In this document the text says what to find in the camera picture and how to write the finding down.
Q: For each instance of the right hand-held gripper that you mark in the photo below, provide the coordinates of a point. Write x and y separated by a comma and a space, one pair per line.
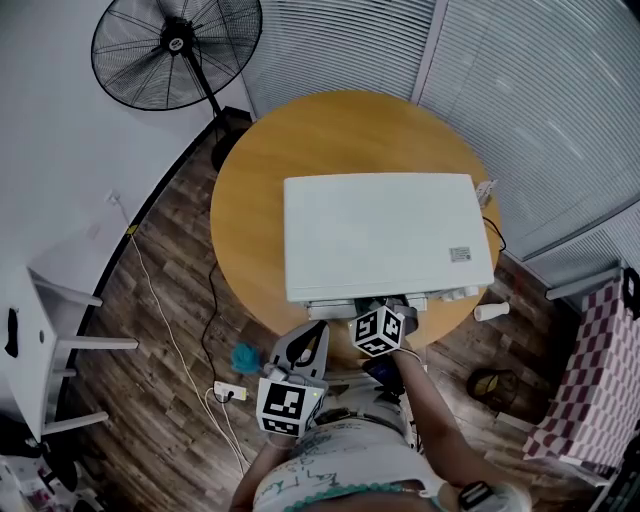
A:
377, 330

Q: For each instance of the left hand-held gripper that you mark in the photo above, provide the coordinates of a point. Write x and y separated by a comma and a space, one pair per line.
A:
285, 402

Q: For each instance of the white toaster oven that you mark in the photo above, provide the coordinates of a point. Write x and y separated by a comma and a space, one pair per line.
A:
380, 230

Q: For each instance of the person's left forearm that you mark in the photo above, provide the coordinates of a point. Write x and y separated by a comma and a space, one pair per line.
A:
260, 480

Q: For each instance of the person's right forearm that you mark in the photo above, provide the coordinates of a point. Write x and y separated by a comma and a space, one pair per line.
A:
440, 430

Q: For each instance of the blue cloth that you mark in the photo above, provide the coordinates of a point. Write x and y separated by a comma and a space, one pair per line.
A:
245, 357

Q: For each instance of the white power strip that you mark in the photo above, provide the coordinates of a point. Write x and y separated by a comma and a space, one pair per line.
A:
230, 391

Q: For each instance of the white bottle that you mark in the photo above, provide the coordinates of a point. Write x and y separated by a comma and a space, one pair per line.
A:
492, 311

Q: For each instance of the person's white printed shirt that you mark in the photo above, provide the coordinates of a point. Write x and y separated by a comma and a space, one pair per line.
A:
350, 465

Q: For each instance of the black mesh wastebasket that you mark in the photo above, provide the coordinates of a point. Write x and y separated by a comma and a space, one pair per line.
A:
492, 390

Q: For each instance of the round wooden table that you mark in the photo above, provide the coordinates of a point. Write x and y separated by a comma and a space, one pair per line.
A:
250, 225

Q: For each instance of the black square wearable device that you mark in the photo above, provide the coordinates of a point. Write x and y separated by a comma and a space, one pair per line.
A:
477, 496

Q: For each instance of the checkered cloth covered table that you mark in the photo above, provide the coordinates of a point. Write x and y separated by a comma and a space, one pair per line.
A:
595, 380

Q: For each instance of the white window blinds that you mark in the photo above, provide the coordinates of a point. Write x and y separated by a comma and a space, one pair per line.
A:
525, 125

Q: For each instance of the white desk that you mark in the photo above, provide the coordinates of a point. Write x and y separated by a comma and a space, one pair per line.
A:
25, 360

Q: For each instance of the black object on desk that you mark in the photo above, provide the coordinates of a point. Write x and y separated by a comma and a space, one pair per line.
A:
12, 332

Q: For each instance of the black standing fan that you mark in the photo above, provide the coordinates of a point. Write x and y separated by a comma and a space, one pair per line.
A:
176, 42

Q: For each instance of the white wall socket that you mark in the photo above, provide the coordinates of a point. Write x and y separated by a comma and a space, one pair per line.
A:
113, 197

